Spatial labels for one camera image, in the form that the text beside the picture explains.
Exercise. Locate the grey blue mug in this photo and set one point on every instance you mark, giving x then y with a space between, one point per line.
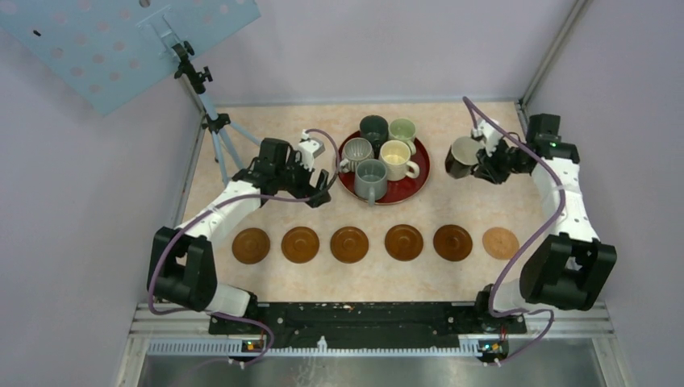
371 181

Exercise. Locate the aluminium frame rail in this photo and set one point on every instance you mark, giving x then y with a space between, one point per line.
170 348

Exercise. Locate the light green cup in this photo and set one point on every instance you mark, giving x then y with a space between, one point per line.
403 130

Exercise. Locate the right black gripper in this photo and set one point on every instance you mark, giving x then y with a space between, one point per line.
487 168

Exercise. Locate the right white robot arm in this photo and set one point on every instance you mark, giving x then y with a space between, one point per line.
569 268

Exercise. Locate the cream yellow mug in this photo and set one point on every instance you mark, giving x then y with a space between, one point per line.
396 156

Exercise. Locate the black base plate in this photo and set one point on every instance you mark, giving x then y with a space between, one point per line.
378 325

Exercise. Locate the red round tray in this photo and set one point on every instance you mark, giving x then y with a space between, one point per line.
398 191

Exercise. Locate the blue perforated board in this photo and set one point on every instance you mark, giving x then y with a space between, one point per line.
111 51

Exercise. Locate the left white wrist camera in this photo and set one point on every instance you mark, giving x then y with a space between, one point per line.
310 148

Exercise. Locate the black cup white inside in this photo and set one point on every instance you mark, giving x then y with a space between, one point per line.
462 157

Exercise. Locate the dark green cup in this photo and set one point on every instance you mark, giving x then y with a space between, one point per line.
374 128

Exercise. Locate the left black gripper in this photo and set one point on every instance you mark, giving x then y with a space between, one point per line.
306 189

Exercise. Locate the striped white grey cup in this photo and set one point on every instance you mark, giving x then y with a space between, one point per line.
355 151

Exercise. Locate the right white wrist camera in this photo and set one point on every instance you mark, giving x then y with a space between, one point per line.
487 135

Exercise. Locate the light woven coaster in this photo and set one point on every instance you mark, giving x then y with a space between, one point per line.
500 243

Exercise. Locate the brown wooden coaster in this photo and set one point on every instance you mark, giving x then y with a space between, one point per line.
452 243
403 242
251 245
300 245
349 244

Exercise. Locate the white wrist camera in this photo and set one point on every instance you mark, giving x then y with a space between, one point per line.
487 135
310 148

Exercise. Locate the light blue tripod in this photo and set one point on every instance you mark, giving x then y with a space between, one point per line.
216 123

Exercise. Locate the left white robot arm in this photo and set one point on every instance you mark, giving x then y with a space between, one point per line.
182 264

